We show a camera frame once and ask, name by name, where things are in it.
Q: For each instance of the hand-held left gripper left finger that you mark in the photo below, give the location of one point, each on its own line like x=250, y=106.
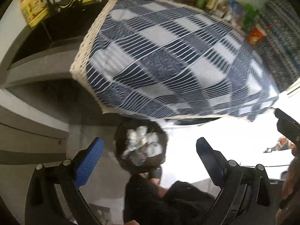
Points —
x=90, y=159

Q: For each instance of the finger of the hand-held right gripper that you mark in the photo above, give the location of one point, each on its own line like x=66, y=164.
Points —
x=290, y=133
x=286, y=118

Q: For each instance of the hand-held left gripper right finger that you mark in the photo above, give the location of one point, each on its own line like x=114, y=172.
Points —
x=207, y=157

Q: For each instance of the black bagged trash bin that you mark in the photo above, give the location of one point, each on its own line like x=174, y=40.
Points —
x=121, y=145

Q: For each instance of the silver foil packet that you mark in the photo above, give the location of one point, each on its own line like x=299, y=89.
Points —
x=138, y=159

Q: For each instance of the white tissue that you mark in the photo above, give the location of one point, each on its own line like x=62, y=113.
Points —
x=139, y=133

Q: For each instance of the person's right hand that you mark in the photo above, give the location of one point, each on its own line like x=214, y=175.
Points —
x=291, y=175

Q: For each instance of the white appliance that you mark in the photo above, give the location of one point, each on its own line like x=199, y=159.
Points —
x=234, y=140

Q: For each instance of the black sandal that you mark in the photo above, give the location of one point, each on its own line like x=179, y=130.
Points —
x=155, y=174

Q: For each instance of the person's black clothing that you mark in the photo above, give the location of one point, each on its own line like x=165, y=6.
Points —
x=178, y=204

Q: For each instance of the person's leg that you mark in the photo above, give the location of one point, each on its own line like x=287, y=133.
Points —
x=162, y=189

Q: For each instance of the grey kitchen cabinet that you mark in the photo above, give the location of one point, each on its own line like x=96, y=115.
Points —
x=28, y=131

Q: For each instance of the blue patterned cloth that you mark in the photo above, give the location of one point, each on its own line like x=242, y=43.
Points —
x=281, y=39

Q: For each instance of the red orange paper cup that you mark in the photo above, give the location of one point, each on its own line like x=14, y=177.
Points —
x=257, y=35

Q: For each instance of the blue white patterned tablecloth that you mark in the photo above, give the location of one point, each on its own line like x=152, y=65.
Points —
x=168, y=61

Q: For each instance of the green packet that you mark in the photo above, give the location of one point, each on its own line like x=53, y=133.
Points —
x=250, y=16

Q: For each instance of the blue white plastic bag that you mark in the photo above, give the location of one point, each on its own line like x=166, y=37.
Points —
x=236, y=13

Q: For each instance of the black sink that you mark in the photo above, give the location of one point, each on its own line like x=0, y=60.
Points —
x=51, y=35

